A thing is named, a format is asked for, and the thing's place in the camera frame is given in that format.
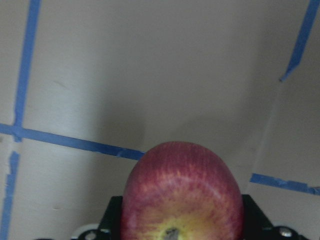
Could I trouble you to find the red yellow apple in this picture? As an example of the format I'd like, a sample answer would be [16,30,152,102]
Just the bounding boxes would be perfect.
[120,141,244,240]

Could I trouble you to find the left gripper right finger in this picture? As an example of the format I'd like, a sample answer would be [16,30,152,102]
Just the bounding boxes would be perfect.
[242,194,308,240]

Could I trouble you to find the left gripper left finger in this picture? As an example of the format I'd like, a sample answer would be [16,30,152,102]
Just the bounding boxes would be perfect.
[71,196,124,240]

